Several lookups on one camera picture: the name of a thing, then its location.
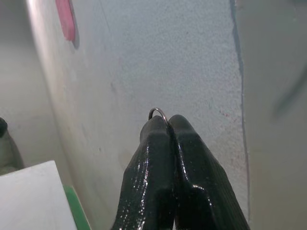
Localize silver keys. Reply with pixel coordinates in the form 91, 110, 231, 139
148, 107, 171, 127

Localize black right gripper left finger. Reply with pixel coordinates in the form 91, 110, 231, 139
109, 115, 175, 230

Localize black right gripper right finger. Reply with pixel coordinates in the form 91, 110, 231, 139
169, 114, 251, 230

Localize pink wall hook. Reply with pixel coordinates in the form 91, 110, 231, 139
55, 0, 80, 42

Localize white board with green edge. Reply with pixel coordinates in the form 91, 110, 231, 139
0, 160, 93, 230

